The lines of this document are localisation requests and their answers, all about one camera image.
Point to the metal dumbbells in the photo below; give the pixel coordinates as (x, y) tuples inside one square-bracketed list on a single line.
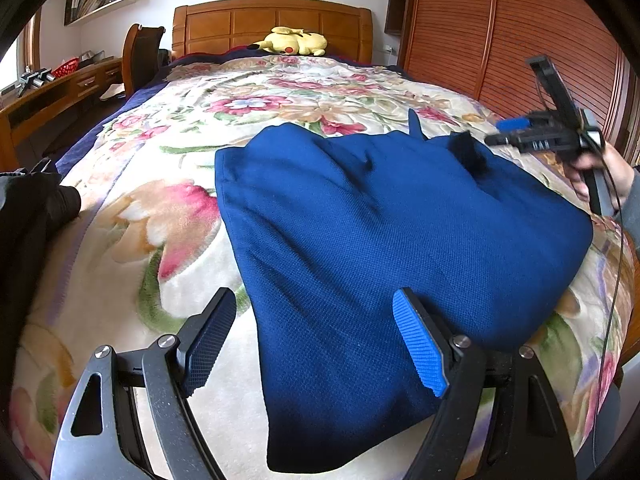
[(35, 80)]

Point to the red basket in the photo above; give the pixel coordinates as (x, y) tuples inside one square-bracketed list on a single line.
[(65, 67)]

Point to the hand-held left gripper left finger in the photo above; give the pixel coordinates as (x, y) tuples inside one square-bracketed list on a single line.
[(210, 340)]

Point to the person's right forearm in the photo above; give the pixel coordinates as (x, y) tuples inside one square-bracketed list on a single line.
[(631, 210)]

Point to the wooden chair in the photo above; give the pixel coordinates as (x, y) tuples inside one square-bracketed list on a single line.
[(137, 55)]

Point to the yellow plush toy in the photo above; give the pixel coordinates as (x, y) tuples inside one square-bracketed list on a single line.
[(295, 42)]

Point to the window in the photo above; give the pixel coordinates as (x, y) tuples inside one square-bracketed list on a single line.
[(15, 60)]

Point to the blue coat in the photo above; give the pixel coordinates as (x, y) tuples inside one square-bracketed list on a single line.
[(375, 240)]

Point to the wooden desk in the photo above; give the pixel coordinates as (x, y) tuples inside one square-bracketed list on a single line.
[(45, 100)]

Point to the floral blanket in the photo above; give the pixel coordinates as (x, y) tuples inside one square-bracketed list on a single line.
[(160, 160)]

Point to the wooden slatted wardrobe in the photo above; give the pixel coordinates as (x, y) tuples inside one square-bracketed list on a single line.
[(500, 35)]

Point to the black clothes pile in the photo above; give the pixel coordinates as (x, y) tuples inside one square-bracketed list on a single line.
[(30, 210)]

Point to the person's right hand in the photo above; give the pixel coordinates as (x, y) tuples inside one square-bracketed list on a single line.
[(617, 175)]

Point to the wooden bed headboard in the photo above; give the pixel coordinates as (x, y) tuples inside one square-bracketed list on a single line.
[(250, 20)]

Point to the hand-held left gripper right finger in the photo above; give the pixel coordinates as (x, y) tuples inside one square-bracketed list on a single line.
[(420, 345)]

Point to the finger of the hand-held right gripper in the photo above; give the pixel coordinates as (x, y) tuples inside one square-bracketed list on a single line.
[(512, 124), (505, 139)]

